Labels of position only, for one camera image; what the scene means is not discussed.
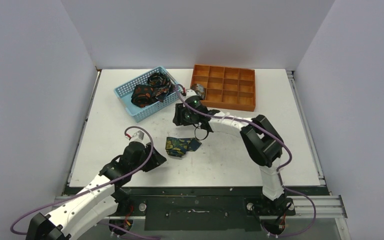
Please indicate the black orange patterned tie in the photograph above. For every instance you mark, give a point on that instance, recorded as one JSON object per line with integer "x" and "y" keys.
{"x": 144, "y": 95}

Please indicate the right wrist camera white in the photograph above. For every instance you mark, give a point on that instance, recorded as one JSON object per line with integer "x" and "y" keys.
{"x": 187, "y": 93}

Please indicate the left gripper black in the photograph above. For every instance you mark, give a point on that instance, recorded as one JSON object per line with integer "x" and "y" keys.
{"x": 156, "y": 160}

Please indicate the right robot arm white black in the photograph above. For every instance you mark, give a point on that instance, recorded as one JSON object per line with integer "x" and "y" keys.
{"x": 262, "y": 142}

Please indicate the rolled dark patterned tie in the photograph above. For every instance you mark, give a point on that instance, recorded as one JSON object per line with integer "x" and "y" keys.
{"x": 200, "y": 90}

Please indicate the blue yellow floral tie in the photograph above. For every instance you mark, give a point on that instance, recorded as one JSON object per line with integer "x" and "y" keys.
{"x": 178, "y": 147}

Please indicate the blue plastic basket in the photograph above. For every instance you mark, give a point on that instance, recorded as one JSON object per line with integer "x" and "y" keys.
{"x": 124, "y": 93}

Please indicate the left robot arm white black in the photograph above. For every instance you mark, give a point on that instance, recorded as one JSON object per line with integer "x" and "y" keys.
{"x": 100, "y": 198}

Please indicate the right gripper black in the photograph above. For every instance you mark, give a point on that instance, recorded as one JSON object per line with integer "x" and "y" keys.
{"x": 179, "y": 112}

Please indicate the orange wooden compartment tray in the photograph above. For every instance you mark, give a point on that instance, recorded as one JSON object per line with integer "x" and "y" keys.
{"x": 230, "y": 88}

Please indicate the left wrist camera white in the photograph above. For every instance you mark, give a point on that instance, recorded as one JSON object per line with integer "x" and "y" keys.
{"x": 138, "y": 137}

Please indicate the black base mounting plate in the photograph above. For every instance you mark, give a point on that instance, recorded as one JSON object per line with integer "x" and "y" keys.
{"x": 203, "y": 208}

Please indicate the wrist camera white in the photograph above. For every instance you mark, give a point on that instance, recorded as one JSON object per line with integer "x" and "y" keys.
{"x": 187, "y": 93}
{"x": 138, "y": 137}

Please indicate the dark patterned tie in basket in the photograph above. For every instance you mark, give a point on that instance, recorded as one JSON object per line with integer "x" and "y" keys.
{"x": 161, "y": 84}

